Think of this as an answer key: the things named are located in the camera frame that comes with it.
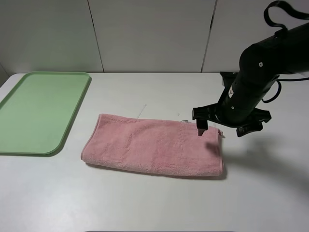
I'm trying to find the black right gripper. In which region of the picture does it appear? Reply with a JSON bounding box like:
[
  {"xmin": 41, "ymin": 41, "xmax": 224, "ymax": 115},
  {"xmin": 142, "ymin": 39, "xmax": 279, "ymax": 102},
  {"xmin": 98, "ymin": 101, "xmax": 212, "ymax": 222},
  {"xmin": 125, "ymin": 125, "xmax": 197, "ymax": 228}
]
[{"xmin": 192, "ymin": 72, "xmax": 271, "ymax": 137}]

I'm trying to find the pink terry towel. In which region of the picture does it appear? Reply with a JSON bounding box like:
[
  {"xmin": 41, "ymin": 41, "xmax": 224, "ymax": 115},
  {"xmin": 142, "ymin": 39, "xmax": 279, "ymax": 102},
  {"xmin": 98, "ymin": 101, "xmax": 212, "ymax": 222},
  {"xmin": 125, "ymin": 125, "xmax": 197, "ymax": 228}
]
[{"xmin": 81, "ymin": 114, "xmax": 223, "ymax": 177}]

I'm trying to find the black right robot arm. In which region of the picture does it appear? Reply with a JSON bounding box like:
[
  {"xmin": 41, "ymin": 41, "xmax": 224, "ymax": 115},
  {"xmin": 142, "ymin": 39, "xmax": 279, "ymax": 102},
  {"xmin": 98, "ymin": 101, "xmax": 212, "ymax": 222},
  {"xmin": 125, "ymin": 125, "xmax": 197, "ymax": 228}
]
[{"xmin": 192, "ymin": 24, "xmax": 309, "ymax": 137}]

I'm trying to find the green plastic tray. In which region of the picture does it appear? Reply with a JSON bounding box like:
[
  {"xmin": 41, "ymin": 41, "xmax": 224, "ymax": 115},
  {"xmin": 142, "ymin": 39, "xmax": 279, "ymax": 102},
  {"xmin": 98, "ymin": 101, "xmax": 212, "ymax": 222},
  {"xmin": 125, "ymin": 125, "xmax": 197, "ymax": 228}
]
[{"xmin": 0, "ymin": 72, "xmax": 91, "ymax": 156}]

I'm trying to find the black right camera cable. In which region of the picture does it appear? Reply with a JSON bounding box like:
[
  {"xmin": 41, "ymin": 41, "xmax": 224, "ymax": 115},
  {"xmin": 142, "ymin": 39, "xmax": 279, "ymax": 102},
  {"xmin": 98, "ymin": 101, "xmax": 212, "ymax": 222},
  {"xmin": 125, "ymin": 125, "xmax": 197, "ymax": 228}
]
[{"xmin": 261, "ymin": 0, "xmax": 309, "ymax": 103}]

